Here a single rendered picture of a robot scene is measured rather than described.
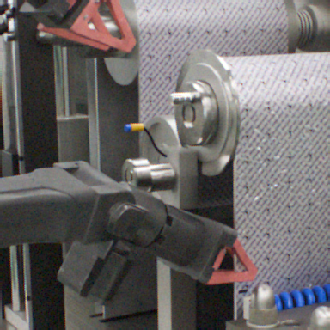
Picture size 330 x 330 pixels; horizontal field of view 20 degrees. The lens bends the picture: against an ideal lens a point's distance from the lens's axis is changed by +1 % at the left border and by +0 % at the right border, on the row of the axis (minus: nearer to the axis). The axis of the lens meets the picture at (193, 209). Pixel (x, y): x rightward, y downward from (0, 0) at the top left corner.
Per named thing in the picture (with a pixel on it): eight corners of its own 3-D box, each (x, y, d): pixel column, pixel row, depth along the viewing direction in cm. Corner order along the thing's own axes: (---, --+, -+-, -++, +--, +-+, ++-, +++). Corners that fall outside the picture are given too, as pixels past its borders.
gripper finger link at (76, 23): (123, 75, 98) (54, 16, 94) (96, 70, 105) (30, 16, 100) (160, 22, 99) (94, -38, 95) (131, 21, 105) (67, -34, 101)
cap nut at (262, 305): (240, 321, 105) (240, 283, 104) (267, 316, 107) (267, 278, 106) (258, 332, 102) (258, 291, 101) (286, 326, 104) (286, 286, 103)
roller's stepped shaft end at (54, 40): (33, 47, 127) (33, 23, 126) (76, 46, 130) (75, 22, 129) (42, 48, 124) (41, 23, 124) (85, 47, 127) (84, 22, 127)
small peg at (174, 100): (167, 101, 108) (168, 90, 108) (188, 100, 110) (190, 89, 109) (172, 107, 108) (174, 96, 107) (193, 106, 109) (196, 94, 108)
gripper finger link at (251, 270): (253, 307, 109) (191, 277, 104) (221, 290, 115) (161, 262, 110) (278, 253, 109) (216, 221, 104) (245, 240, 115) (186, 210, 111)
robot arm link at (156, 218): (129, 186, 98) (110, 171, 102) (96, 244, 98) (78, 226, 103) (180, 212, 101) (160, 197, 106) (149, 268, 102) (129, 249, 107)
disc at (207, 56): (171, 158, 119) (176, 39, 115) (174, 157, 120) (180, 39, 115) (232, 191, 107) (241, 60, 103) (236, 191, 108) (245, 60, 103)
